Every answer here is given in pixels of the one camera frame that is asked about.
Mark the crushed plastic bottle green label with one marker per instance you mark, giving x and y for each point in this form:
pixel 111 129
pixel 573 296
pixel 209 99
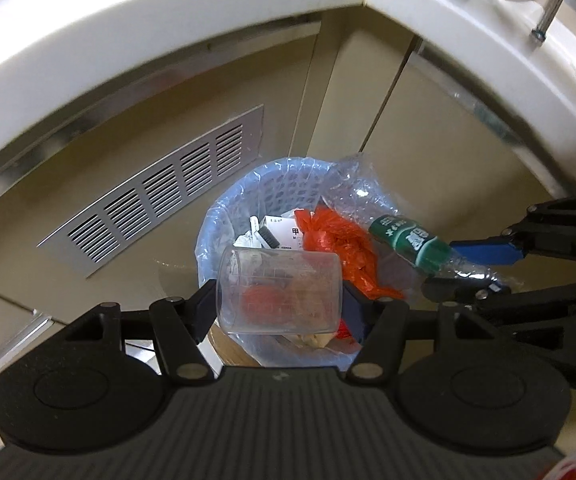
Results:
pixel 408 240

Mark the black bristle brush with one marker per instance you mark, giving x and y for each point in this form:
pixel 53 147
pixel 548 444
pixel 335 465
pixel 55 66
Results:
pixel 267 239

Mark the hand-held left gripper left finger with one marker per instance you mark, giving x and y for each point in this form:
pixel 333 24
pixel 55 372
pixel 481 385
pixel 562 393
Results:
pixel 200 310

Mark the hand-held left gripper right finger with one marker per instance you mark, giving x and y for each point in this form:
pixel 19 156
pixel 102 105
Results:
pixel 354 310

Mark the clear plastic cup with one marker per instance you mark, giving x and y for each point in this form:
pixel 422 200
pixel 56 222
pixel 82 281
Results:
pixel 248 265

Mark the beige kitchen cabinet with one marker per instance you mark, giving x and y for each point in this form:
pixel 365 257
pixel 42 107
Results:
pixel 117 175

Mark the grey cabinet vent grille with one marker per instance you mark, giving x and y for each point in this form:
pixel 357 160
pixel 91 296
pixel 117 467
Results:
pixel 254 130

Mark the orange plastic bag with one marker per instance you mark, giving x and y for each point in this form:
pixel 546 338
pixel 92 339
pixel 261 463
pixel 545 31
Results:
pixel 338 240

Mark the white cardboard box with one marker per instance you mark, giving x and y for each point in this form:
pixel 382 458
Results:
pixel 283 230

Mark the blue trash bin with liner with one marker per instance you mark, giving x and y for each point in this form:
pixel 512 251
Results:
pixel 263 185

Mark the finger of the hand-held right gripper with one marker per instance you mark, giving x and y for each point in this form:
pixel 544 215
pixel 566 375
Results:
pixel 488 251
pixel 498 291

